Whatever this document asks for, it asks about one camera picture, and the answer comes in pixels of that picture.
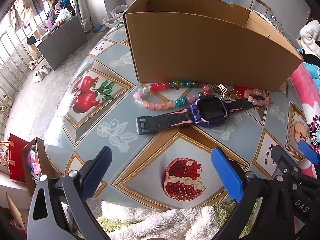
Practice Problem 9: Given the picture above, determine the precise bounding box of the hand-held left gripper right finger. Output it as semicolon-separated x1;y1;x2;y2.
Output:
211;147;298;240

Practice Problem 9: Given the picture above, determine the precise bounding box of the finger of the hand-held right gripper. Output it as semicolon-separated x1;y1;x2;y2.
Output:
271;145;308;180
297;139;320;170

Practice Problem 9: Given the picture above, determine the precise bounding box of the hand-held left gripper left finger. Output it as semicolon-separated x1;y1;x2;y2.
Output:
27;146;112;240

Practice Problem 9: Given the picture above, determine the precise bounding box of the purple smart watch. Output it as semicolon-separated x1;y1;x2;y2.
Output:
136;95;260;135

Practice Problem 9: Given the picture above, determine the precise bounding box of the pink bead bracelet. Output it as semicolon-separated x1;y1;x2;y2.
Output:
244;88;273;107

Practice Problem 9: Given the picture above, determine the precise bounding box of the gold keychain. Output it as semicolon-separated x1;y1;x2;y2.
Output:
218;83;243;99

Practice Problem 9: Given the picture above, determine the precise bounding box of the multicolour bead bracelet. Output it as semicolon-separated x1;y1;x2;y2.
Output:
134;79;211;110

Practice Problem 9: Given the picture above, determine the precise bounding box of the large brown cardboard box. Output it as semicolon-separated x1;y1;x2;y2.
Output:
123;0;303;92

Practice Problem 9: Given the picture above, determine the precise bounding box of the green fuzzy cloth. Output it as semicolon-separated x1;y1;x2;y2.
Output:
96;197;260;230

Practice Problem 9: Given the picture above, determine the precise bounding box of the small open brown box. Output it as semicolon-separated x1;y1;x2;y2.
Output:
21;137;58;197

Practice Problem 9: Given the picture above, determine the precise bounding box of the pink floral blanket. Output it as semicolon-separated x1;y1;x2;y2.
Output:
289;62;320;180

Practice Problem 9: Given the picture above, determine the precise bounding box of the blue cartoon blanket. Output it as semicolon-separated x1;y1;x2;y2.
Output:
304;62;320;80

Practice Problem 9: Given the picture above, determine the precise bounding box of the red gift bag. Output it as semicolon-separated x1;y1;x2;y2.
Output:
0;133;30;182

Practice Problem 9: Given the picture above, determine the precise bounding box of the white fleece blanket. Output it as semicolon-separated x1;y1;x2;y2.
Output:
101;200;225;240

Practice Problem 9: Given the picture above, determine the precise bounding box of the silver sequin pillow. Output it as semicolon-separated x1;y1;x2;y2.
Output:
252;9;300;42

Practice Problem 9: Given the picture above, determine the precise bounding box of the grey cabinet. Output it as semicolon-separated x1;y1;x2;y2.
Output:
35;15;88;71

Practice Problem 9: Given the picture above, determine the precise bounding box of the white plastic bag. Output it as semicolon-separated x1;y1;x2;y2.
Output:
102;5;129;28

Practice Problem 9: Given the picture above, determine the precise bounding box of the pile of clothes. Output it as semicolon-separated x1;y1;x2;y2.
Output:
46;0;75;27

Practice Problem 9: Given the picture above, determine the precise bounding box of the grey curtain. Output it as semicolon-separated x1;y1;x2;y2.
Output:
67;0;105;33

